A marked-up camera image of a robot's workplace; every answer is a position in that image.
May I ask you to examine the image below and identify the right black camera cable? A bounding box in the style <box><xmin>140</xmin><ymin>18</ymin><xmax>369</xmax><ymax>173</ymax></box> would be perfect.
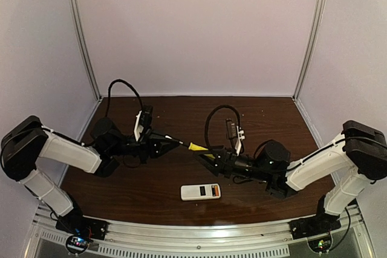
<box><xmin>204</xmin><ymin>105</ymin><xmax>242</xmax><ymax>150</ymax></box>

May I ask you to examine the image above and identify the aluminium front rail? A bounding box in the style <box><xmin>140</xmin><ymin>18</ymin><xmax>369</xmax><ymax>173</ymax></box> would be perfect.
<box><xmin>21</xmin><ymin>204</ymin><xmax>376</xmax><ymax>257</ymax></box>

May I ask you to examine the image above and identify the white remote control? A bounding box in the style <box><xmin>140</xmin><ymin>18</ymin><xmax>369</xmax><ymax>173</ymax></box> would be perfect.
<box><xmin>180</xmin><ymin>183</ymin><xmax>221</xmax><ymax>201</ymax></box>

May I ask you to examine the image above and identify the right aluminium corner post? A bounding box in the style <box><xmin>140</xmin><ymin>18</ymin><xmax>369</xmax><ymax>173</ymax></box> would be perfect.
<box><xmin>293</xmin><ymin>0</ymin><xmax>327</xmax><ymax>102</ymax></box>

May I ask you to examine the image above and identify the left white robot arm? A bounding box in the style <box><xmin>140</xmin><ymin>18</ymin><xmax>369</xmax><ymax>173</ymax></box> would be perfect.
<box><xmin>1</xmin><ymin>115</ymin><xmax>183</xmax><ymax>219</ymax></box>

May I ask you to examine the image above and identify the yellow handled screwdriver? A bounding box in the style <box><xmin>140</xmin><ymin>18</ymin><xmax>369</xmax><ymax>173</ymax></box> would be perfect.
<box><xmin>164</xmin><ymin>135</ymin><xmax>207</xmax><ymax>151</ymax></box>

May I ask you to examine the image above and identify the aluminium corner post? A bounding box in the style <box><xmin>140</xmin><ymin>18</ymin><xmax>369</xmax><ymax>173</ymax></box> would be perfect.
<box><xmin>293</xmin><ymin>0</ymin><xmax>327</xmax><ymax>102</ymax></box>
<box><xmin>69</xmin><ymin>0</ymin><xmax>102</xmax><ymax>101</ymax></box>

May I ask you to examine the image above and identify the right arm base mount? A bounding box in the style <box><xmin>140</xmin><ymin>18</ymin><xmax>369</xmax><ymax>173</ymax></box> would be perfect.
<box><xmin>288</xmin><ymin>215</ymin><xmax>341</xmax><ymax>254</ymax></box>

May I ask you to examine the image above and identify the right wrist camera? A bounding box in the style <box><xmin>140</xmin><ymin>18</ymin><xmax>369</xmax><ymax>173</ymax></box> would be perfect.
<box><xmin>225</xmin><ymin>118</ymin><xmax>245</xmax><ymax>155</ymax></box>

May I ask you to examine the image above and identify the orange battery in remote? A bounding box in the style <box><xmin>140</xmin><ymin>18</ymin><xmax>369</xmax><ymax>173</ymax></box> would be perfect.
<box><xmin>211</xmin><ymin>185</ymin><xmax>220</xmax><ymax>197</ymax></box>

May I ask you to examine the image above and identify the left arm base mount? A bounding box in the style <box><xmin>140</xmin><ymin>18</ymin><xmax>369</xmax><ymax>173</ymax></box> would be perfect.
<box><xmin>56</xmin><ymin>217</ymin><xmax>108</xmax><ymax>256</ymax></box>

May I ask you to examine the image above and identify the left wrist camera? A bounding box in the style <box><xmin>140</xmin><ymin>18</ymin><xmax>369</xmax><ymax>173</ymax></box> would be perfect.
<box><xmin>134</xmin><ymin>105</ymin><xmax>153</xmax><ymax>142</ymax></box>

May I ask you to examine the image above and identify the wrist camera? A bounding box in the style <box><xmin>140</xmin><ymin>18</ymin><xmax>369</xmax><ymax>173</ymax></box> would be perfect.
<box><xmin>134</xmin><ymin>105</ymin><xmax>153</xmax><ymax>142</ymax></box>
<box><xmin>225</xmin><ymin>118</ymin><xmax>245</xmax><ymax>155</ymax></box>

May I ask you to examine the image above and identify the left aluminium corner post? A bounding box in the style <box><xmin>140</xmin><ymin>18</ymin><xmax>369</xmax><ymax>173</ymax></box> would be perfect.
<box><xmin>69</xmin><ymin>0</ymin><xmax>102</xmax><ymax>101</ymax></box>

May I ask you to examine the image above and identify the black camera cable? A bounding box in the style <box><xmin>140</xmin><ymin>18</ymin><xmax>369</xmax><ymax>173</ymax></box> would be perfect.
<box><xmin>204</xmin><ymin>105</ymin><xmax>242</xmax><ymax>150</ymax></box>
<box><xmin>106</xmin><ymin>79</ymin><xmax>145</xmax><ymax>120</ymax></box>

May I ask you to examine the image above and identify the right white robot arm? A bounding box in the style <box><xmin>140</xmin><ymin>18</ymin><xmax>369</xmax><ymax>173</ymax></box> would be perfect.
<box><xmin>165</xmin><ymin>120</ymin><xmax>386</xmax><ymax>221</ymax></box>

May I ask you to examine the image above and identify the left black camera cable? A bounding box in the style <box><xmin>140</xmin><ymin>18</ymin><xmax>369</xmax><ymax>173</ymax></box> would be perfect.
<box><xmin>106</xmin><ymin>79</ymin><xmax>145</xmax><ymax>120</ymax></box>

